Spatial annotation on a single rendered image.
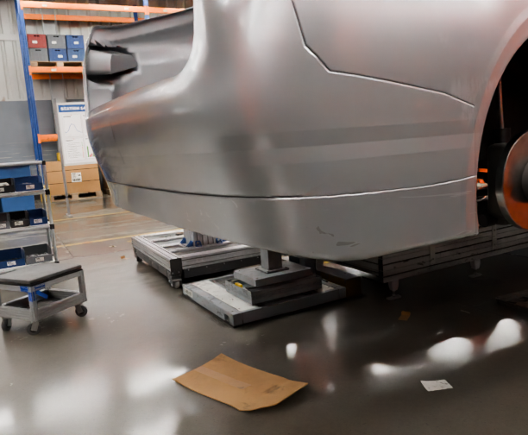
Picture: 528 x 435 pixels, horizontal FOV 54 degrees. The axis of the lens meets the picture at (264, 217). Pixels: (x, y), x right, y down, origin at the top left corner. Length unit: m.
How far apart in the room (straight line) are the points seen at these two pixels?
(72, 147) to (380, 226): 8.31
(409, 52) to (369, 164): 0.28
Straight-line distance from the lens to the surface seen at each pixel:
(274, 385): 2.30
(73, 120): 9.33
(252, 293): 3.06
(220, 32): 1.21
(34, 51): 12.96
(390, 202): 1.26
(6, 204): 9.04
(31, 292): 3.28
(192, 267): 3.92
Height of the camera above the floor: 1.03
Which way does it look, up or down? 8 degrees down
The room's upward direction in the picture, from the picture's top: 4 degrees counter-clockwise
